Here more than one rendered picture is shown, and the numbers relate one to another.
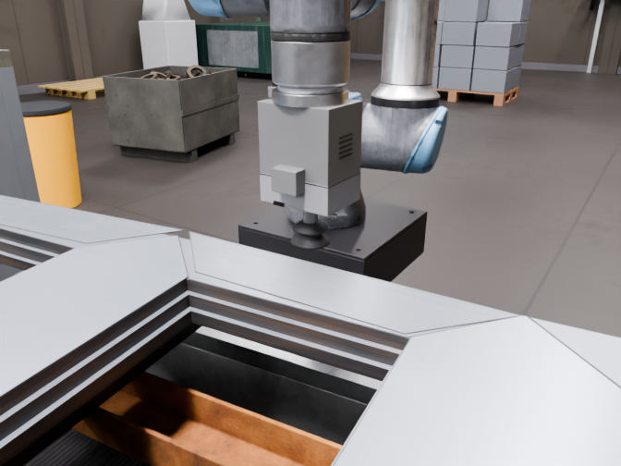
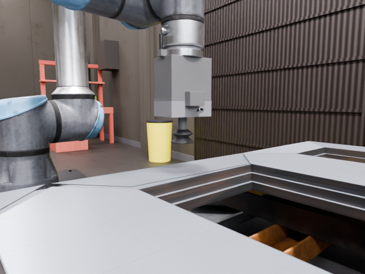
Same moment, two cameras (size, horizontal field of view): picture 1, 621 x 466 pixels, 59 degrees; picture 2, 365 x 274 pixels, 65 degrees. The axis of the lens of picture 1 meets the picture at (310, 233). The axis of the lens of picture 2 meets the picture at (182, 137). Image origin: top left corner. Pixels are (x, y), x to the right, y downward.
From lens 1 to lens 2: 0.62 m
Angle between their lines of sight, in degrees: 67
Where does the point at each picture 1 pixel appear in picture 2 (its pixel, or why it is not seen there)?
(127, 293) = (139, 205)
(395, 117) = (83, 104)
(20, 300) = (89, 250)
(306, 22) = (202, 12)
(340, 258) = not seen: hidden behind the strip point
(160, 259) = (90, 193)
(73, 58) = not seen: outside the picture
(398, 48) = (76, 64)
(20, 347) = (200, 247)
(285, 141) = (188, 77)
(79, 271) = (60, 221)
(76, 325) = (179, 223)
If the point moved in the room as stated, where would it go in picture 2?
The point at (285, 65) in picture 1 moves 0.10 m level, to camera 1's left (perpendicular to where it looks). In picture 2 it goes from (193, 32) to (168, 16)
